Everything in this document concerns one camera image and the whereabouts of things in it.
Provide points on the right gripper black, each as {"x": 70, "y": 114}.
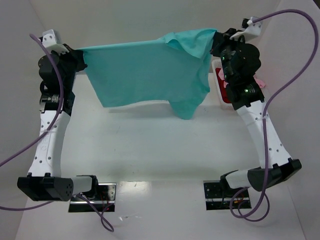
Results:
{"x": 219, "y": 42}

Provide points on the white plastic basket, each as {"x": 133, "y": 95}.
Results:
{"x": 217, "y": 63}

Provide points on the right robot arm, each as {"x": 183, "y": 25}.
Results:
{"x": 276, "y": 164}

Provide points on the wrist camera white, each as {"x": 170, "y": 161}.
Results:
{"x": 251, "y": 29}
{"x": 52, "y": 42}

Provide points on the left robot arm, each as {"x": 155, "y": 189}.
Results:
{"x": 44, "y": 181}

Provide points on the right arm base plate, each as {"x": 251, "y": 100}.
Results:
{"x": 218, "y": 199}

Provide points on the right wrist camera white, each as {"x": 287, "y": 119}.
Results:
{"x": 251, "y": 29}

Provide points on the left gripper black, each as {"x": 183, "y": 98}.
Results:
{"x": 75, "y": 59}

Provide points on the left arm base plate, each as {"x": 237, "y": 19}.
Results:
{"x": 105, "y": 198}

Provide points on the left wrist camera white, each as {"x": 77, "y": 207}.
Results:
{"x": 52, "y": 42}

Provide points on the red t shirt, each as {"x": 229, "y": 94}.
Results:
{"x": 225, "y": 102}

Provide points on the teal t shirt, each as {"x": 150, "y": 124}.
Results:
{"x": 173, "y": 68}

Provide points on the pink t shirt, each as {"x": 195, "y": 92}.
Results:
{"x": 221, "y": 75}

